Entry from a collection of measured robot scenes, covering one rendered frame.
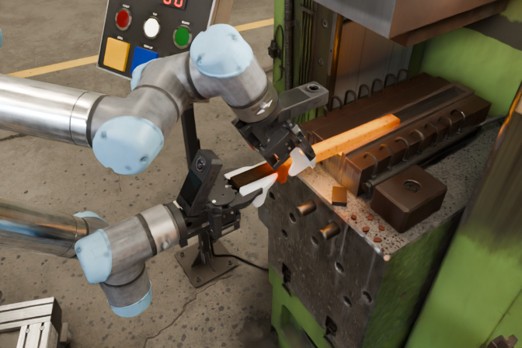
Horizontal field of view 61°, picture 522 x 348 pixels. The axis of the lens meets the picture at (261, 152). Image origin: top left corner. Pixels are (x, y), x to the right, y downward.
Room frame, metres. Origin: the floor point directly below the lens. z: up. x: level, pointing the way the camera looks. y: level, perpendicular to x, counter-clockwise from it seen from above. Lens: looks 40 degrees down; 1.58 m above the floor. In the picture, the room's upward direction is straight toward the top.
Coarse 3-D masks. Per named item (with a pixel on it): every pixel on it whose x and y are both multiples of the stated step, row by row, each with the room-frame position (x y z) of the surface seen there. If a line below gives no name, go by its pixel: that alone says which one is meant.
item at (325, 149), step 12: (384, 120) 0.78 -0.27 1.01; (396, 120) 0.78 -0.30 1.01; (348, 132) 0.73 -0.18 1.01; (360, 132) 0.73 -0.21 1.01; (372, 132) 0.74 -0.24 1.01; (324, 144) 0.69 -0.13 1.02; (336, 144) 0.69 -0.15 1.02; (348, 144) 0.70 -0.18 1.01; (324, 156) 0.66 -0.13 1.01; (252, 168) 0.60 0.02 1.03; (264, 168) 0.60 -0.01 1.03; (288, 168) 0.61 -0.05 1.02; (240, 180) 0.57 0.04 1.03; (252, 180) 0.57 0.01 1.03; (276, 180) 0.60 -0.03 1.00
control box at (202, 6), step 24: (120, 0) 1.16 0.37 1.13; (144, 0) 1.12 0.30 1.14; (168, 0) 1.09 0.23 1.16; (192, 0) 1.06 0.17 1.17; (216, 0) 1.03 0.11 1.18; (144, 24) 1.08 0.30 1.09; (168, 24) 1.06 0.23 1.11; (192, 24) 1.03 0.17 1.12; (144, 48) 1.05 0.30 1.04; (168, 48) 1.02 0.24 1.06; (120, 72) 1.05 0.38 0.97
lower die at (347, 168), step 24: (384, 96) 0.92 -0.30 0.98; (408, 96) 0.90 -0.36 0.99; (312, 120) 0.82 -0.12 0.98; (336, 120) 0.81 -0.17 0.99; (360, 120) 0.81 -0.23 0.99; (408, 120) 0.79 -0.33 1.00; (432, 120) 0.80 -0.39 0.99; (456, 120) 0.80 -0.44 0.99; (480, 120) 0.86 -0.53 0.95; (312, 144) 0.76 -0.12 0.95; (360, 144) 0.71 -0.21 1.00; (336, 168) 0.69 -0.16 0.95; (360, 168) 0.65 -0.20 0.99; (384, 168) 0.68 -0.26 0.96; (360, 192) 0.64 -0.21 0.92
